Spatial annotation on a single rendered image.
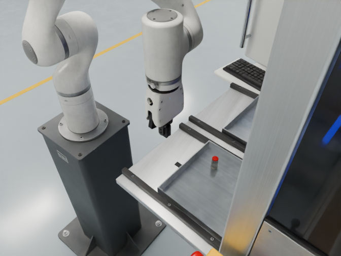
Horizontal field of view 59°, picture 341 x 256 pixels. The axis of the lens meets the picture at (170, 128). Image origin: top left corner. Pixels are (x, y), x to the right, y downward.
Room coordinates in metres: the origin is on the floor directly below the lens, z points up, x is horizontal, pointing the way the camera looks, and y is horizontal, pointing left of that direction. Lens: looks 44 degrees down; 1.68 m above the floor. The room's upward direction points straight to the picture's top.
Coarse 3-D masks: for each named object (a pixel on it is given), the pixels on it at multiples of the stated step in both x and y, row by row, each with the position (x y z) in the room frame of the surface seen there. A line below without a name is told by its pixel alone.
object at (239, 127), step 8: (256, 104) 0.95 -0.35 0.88; (240, 112) 0.86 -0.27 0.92; (248, 112) 0.90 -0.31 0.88; (232, 120) 0.82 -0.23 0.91; (240, 120) 0.85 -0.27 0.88; (248, 120) 0.85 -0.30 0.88; (224, 128) 0.78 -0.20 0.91; (232, 128) 0.81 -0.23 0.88; (240, 128) 0.81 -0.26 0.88; (248, 128) 0.81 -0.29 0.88; (232, 136) 0.74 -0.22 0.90; (240, 136) 0.77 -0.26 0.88; (248, 136) 0.77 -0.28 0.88
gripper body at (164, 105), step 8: (152, 88) 0.56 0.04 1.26; (176, 88) 0.56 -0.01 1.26; (152, 96) 0.54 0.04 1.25; (160, 96) 0.54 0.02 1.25; (168, 96) 0.55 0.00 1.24; (176, 96) 0.57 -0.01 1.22; (152, 104) 0.55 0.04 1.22; (160, 104) 0.53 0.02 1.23; (168, 104) 0.55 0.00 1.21; (176, 104) 0.57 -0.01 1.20; (152, 112) 0.54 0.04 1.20; (160, 112) 0.53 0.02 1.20; (168, 112) 0.55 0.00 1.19; (176, 112) 0.57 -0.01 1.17; (160, 120) 0.53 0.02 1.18; (168, 120) 0.55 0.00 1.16
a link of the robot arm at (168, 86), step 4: (180, 76) 0.56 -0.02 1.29; (148, 80) 0.56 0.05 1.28; (152, 80) 0.55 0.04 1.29; (176, 80) 0.55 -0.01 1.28; (180, 80) 0.56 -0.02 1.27; (152, 84) 0.54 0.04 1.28; (156, 84) 0.54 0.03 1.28; (160, 84) 0.54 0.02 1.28; (164, 84) 0.54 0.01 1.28; (168, 84) 0.54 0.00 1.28; (172, 84) 0.54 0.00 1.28; (176, 84) 0.55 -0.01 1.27; (156, 88) 0.54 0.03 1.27; (160, 88) 0.54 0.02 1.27; (164, 88) 0.54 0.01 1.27; (168, 88) 0.54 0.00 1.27; (172, 88) 0.54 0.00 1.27
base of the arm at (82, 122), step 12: (60, 96) 0.80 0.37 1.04; (84, 96) 0.81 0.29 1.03; (72, 108) 0.79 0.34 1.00; (84, 108) 0.80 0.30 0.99; (96, 108) 0.94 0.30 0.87; (60, 120) 0.86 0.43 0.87; (72, 120) 0.79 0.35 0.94; (84, 120) 0.80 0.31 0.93; (96, 120) 0.84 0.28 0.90; (108, 120) 0.87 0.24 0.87; (60, 132) 0.80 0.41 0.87; (72, 132) 0.80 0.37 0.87; (84, 132) 0.79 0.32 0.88; (96, 132) 0.80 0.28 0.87
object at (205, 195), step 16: (208, 144) 0.71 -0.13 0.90; (192, 160) 0.64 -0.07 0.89; (208, 160) 0.65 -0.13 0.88; (224, 160) 0.65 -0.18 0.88; (240, 160) 0.63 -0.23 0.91; (176, 176) 0.58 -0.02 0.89; (192, 176) 0.59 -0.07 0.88; (208, 176) 0.59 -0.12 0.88; (224, 176) 0.59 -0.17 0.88; (160, 192) 0.51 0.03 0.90; (176, 192) 0.53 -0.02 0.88; (192, 192) 0.53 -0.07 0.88; (208, 192) 0.53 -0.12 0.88; (224, 192) 0.53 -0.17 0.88; (192, 208) 0.47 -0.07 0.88; (208, 208) 0.47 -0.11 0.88; (224, 208) 0.47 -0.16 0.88; (208, 224) 0.42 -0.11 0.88; (224, 224) 0.42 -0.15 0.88
